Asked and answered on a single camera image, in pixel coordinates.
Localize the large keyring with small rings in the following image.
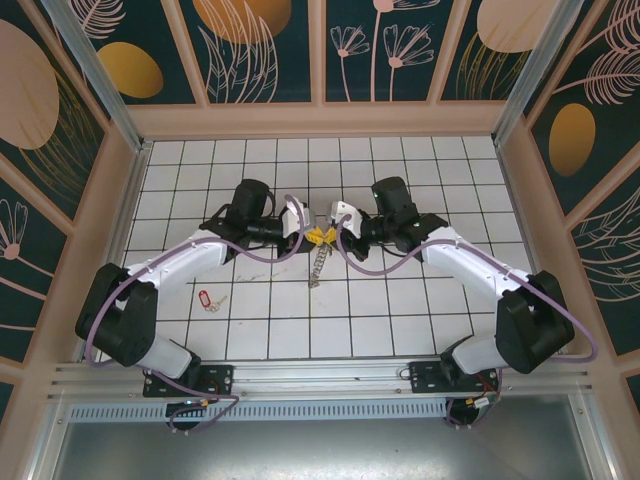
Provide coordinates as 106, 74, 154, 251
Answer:
307, 243, 334, 290

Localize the key with red tag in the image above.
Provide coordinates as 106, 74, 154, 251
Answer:
198, 289, 229, 314

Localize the grey metal sheet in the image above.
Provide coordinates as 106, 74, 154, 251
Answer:
29, 394, 614, 480

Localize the green circuit board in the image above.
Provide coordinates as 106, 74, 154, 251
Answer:
469, 394, 501, 415

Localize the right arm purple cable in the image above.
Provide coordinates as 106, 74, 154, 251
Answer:
337, 213, 601, 431

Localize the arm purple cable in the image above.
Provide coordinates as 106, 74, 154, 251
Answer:
84, 194, 309, 436
337, 213, 601, 431

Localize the aluminium side rail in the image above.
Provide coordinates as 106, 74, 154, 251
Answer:
79, 142, 151, 361

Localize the aluminium mounting rail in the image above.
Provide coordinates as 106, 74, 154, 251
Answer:
47, 354, 596, 404

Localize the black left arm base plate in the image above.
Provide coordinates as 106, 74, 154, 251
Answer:
142, 362, 236, 399

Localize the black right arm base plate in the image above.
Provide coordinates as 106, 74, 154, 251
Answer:
408, 358, 501, 396

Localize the slotted grey cable duct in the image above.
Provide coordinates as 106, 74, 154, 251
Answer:
67, 402, 451, 421

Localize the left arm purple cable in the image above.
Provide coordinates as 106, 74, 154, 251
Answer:
84, 194, 309, 436

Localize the aluminium corner post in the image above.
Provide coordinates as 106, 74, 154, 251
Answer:
39, 0, 151, 154
492, 0, 584, 146

